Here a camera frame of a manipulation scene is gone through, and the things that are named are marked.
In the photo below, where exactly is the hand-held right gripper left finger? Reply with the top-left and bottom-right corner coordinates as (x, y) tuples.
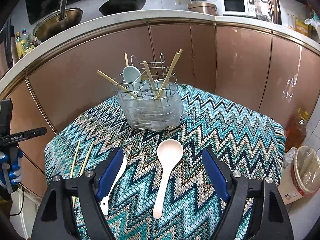
(31, 147), (127, 240)

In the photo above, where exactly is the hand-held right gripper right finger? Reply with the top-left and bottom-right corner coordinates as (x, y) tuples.
(201, 148), (294, 240)

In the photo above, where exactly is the white plastic spoon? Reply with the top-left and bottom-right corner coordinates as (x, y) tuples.
(100, 152), (127, 216)

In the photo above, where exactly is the pink plastic spoon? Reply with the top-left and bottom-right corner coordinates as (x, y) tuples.
(152, 139), (184, 219)

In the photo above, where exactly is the wire utensil holder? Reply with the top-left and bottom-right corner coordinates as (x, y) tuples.
(114, 52), (185, 131)

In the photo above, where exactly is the light blue plastic spoon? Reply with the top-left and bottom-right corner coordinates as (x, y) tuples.
(122, 65), (142, 99)

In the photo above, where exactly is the person's left hand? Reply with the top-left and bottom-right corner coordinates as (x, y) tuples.
(0, 149), (24, 187)

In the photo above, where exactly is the teal zigzag table cloth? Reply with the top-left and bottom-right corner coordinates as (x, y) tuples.
(44, 83), (286, 240)

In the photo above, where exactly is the clear plastic bag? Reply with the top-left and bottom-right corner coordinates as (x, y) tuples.
(283, 147), (298, 168)

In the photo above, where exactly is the cardboard box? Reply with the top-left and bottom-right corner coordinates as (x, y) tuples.
(277, 159), (310, 207)

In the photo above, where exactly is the large cooking oil bottle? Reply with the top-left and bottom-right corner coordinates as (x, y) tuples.
(284, 107), (311, 153)

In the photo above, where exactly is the copper thermos jug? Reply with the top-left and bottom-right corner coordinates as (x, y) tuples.
(0, 18), (16, 68)

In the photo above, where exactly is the green-capped oil bottle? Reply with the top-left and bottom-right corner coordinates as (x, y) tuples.
(21, 28), (38, 53)

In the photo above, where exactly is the steel wok with lid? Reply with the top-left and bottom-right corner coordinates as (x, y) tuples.
(32, 0), (85, 43)

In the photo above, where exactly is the copper rice cooker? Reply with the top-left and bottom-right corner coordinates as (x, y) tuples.
(187, 2), (218, 16)

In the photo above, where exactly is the white microwave oven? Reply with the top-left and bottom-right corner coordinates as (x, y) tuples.
(222, 0), (251, 16)

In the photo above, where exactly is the clear soap bottle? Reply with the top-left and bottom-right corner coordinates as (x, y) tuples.
(287, 13), (297, 30)

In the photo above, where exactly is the yellow detergent bottle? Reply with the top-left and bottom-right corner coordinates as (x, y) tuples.
(296, 17), (311, 36)

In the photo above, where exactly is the wooden cutting board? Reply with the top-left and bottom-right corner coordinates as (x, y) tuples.
(273, 0), (282, 26)

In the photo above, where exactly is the crumpled plastic bag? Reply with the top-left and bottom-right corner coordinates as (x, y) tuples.
(303, 12), (320, 43)

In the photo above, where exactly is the black cable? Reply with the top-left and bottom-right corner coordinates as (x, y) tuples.
(9, 184), (26, 216)

